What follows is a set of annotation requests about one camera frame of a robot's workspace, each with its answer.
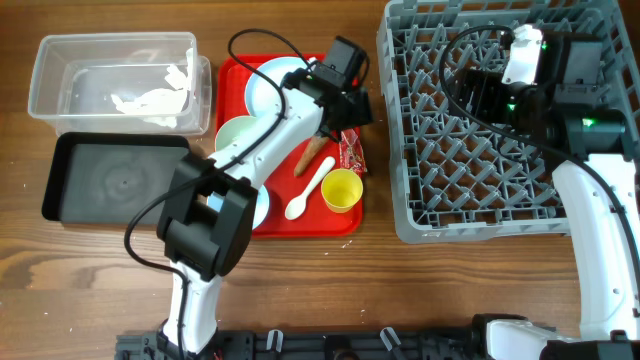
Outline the black rectangular tray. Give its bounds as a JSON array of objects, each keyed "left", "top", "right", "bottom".
[{"left": 41, "top": 132, "right": 190, "bottom": 225}]

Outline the yellow plastic cup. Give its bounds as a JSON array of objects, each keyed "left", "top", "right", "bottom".
[{"left": 321, "top": 169, "right": 364, "bottom": 213}]

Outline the grey dishwasher rack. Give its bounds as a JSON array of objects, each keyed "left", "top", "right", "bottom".
[{"left": 376, "top": 1, "right": 639, "bottom": 244}]

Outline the small light blue plate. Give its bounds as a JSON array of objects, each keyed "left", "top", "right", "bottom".
[{"left": 207, "top": 186, "right": 270, "bottom": 230}]

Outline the red snack wrapper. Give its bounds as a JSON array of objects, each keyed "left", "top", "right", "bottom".
[{"left": 339, "top": 129, "right": 367, "bottom": 176}]

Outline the large light blue plate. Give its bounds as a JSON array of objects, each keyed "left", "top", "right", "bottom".
[{"left": 245, "top": 56, "right": 305, "bottom": 118}]

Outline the white plastic spoon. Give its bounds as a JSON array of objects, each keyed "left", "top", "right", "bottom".
[{"left": 285, "top": 156, "right": 336, "bottom": 221}]

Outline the light green bowl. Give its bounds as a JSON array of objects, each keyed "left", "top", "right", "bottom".
[{"left": 215, "top": 115, "right": 258, "bottom": 151}]

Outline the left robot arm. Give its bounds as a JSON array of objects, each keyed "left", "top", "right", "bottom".
[{"left": 157, "top": 36, "right": 372, "bottom": 359}]

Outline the brown carrot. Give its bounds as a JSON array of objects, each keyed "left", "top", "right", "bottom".
[{"left": 293, "top": 136, "right": 329, "bottom": 177}]

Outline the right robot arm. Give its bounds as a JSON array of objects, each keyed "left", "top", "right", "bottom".
[{"left": 441, "top": 25, "right": 639, "bottom": 359}]

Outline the white napkin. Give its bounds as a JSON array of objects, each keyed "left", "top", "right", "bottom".
[{"left": 110, "top": 48, "right": 195, "bottom": 129}]

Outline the clear plastic waste bin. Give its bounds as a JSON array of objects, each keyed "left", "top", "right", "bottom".
[{"left": 27, "top": 32, "right": 212, "bottom": 136}]

